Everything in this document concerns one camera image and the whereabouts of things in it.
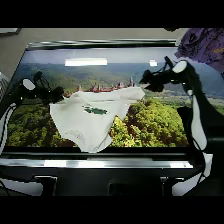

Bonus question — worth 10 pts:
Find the white T-shirt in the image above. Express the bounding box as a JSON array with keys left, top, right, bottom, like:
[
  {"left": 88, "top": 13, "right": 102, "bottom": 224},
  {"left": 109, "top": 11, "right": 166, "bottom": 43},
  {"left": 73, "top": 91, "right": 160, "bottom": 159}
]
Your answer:
[{"left": 49, "top": 86, "right": 146, "bottom": 154}]

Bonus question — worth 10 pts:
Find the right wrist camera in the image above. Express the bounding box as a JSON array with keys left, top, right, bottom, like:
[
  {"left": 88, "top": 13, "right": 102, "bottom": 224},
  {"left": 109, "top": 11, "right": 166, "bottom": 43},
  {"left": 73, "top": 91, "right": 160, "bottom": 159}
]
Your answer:
[{"left": 163, "top": 55, "right": 175, "bottom": 70}]

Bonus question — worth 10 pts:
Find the silver frame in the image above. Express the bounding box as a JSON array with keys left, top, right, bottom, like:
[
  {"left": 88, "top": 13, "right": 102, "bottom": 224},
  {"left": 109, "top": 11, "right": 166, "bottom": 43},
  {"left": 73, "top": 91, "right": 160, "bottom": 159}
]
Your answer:
[{"left": 0, "top": 157, "right": 204, "bottom": 197}]

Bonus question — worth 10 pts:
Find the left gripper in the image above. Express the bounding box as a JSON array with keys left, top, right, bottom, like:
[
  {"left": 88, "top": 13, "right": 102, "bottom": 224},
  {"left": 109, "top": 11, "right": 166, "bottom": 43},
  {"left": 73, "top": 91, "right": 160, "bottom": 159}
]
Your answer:
[{"left": 45, "top": 86, "right": 65, "bottom": 105}]

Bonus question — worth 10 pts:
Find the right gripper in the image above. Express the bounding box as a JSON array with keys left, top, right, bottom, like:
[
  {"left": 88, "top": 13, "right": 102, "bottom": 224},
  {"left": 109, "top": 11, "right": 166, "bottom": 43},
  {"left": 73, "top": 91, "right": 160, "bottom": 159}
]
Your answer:
[{"left": 139, "top": 69, "right": 165, "bottom": 93}]

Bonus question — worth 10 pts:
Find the purple garment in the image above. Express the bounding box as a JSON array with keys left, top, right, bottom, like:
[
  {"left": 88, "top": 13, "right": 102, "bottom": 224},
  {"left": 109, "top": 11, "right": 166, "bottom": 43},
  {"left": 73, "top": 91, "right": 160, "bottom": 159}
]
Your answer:
[{"left": 174, "top": 28, "right": 224, "bottom": 73}]

